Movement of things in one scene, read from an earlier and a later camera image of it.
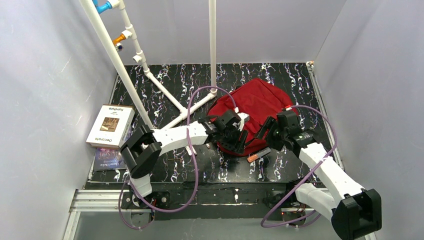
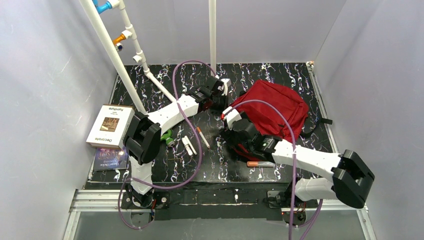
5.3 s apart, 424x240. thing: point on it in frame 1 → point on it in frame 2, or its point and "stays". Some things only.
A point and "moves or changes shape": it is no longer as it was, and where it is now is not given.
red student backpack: x=249 y=108 moves or changes shape
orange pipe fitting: x=118 y=39 stays
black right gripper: x=269 y=131 → x=232 y=133
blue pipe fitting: x=101 y=8 stays
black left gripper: x=236 y=140 → x=218 y=91
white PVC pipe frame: x=127 y=31 stays
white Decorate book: x=111 y=126 stays
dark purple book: x=109 y=158 stays
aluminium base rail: x=113 y=200 stays
